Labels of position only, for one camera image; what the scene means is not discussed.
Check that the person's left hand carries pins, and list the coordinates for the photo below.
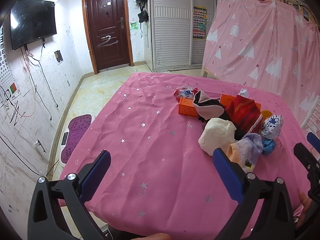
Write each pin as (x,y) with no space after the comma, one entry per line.
(157,236)

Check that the purple foot massage mat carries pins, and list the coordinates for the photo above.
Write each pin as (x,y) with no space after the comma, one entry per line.
(75,130)

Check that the white metal chair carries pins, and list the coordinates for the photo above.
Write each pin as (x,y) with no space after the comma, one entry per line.
(311,122)

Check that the black wall television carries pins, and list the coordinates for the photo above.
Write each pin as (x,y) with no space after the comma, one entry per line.
(31,20)

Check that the white louvered wardrobe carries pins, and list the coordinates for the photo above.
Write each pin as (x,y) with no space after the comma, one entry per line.
(173,45)

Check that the pink starry tablecloth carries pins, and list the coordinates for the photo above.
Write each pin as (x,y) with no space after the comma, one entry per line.
(159,179)

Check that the orange plastic cup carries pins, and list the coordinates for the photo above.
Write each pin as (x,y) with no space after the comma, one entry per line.
(266,114)

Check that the colourful wall chart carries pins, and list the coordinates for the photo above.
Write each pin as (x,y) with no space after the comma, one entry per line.
(199,22)

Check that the red striped sock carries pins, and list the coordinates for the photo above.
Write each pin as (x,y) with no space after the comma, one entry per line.
(245,114)

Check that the black hanging bags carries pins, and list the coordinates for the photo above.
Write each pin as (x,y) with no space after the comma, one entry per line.
(143,15)

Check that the black and pink sock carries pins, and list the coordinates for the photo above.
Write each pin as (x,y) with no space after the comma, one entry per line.
(208,108)

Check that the red snack wrapper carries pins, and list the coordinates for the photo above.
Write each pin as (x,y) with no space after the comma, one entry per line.
(185,91)

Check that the long orange box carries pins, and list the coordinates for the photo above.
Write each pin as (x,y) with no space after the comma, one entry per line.
(226,99)

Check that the person's right hand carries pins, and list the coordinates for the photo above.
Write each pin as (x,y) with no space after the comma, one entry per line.
(306,202)

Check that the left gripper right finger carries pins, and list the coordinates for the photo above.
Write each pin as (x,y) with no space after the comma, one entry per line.
(275,220)

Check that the small orange box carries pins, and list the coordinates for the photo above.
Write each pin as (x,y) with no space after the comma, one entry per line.
(186,107)

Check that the pink tree-print curtain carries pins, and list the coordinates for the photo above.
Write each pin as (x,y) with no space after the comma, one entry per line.
(266,45)

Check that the eye chart poster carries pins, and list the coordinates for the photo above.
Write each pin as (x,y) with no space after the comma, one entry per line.
(7,79)

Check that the white paper ball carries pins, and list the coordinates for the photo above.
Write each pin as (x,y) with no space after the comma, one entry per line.
(244,93)

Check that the purple and peach sock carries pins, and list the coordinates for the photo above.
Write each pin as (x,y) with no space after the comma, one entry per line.
(246,151)

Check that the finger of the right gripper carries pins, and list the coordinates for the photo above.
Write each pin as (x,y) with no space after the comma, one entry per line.
(314,141)
(312,166)

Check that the dark red door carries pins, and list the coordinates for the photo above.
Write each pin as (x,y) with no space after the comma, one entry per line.
(108,33)

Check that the blue knitted sock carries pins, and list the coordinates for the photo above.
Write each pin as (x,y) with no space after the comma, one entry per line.
(268,146)

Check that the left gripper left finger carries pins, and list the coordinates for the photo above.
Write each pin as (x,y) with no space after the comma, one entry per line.
(46,220)

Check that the silver foil snack bag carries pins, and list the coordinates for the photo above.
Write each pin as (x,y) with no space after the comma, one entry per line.
(271,127)

